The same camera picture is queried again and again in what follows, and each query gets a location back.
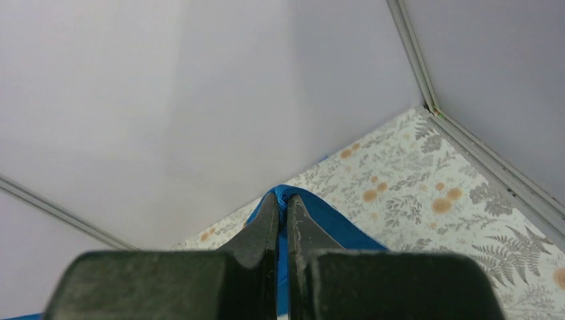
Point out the floral tablecloth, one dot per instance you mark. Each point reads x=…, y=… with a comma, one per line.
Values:
x=413, y=190

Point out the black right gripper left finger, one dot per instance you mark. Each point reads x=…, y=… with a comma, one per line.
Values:
x=236, y=281

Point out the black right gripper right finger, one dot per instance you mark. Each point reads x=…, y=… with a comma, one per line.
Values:
x=327, y=281

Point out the blue cloth napkin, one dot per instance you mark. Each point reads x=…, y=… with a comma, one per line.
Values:
x=346, y=233

